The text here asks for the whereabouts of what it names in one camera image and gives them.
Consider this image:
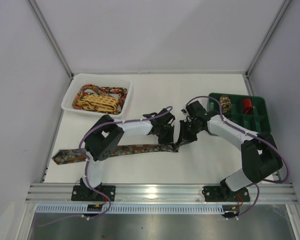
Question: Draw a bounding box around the orange grey floral tie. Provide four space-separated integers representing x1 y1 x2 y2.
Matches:
51 144 179 165

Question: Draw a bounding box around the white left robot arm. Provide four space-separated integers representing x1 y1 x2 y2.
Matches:
78 106 177 190

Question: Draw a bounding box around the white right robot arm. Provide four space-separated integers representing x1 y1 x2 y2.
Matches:
176 100 283 192

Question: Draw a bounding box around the rolled leopard pattern tie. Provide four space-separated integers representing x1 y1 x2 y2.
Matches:
219 94 232 113

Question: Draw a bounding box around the rolled red tie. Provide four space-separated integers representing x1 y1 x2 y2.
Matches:
242 98 253 115

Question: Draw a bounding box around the green compartment organizer tray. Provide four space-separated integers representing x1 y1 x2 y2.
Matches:
209 92 272 133

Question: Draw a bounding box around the white perforated plastic basket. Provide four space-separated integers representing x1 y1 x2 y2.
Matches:
61 73 133 119

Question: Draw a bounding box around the gold patterned tie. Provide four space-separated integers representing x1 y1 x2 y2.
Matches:
72 93 119 113

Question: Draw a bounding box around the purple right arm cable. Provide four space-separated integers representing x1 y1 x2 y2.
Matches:
184 95 292 220

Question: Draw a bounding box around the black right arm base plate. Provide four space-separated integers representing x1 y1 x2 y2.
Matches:
201 185 251 203

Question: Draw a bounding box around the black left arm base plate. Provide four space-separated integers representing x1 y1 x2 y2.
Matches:
71 185 116 202

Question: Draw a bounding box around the aluminium front rail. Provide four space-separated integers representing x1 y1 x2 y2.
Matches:
25 183 298 205

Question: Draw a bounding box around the white slotted cable duct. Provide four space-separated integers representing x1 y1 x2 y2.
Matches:
35 203 225 215

